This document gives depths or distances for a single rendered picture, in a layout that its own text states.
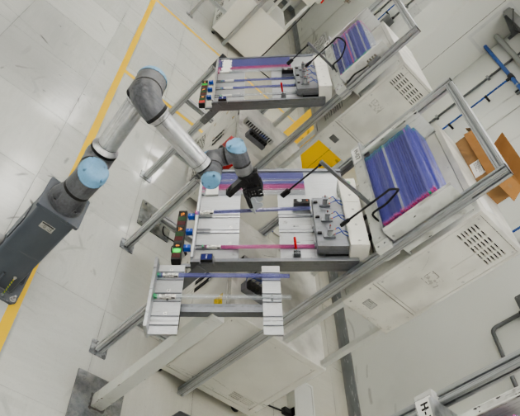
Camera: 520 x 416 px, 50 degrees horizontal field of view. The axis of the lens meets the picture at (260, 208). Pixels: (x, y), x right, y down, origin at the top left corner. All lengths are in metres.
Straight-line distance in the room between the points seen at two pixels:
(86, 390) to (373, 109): 2.32
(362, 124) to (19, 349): 2.37
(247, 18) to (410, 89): 3.45
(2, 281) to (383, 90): 2.38
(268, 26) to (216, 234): 4.57
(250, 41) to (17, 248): 4.86
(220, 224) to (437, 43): 3.42
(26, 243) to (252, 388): 1.35
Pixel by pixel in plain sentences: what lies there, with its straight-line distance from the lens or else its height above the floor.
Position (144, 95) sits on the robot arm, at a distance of 2.07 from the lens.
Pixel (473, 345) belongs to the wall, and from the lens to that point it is 3.80.
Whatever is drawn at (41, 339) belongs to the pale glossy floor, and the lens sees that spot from 2.72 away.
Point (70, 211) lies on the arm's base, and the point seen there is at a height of 0.58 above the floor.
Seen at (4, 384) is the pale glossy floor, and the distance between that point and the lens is 2.55.
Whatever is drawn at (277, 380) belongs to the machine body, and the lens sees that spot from 3.00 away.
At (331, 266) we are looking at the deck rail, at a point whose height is 1.11.
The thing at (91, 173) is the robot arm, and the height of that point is 0.77.
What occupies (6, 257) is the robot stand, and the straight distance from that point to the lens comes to 2.59.
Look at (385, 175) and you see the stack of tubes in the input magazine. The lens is 2.54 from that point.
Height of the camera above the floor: 2.08
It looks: 26 degrees down
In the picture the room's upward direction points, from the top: 50 degrees clockwise
